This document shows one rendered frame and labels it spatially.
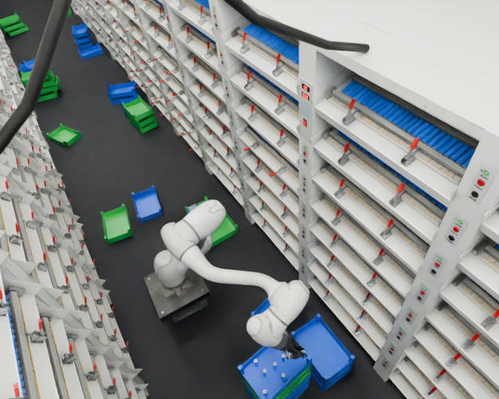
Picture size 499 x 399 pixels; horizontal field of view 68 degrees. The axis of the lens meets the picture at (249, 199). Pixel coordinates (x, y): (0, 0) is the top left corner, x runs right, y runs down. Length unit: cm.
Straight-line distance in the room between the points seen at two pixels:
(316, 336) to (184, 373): 83
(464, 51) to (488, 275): 66
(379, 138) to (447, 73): 28
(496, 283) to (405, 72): 66
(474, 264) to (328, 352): 118
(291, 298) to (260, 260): 127
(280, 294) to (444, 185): 71
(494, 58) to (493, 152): 36
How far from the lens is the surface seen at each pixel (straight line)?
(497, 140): 102
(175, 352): 254
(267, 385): 197
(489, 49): 135
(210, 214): 170
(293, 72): 164
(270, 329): 149
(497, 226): 117
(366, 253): 171
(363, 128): 135
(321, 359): 226
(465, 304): 146
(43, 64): 81
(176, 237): 167
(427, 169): 124
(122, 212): 332
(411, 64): 122
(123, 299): 283
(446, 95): 111
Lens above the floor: 231
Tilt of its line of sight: 48 degrees down
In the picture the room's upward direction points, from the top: 9 degrees counter-clockwise
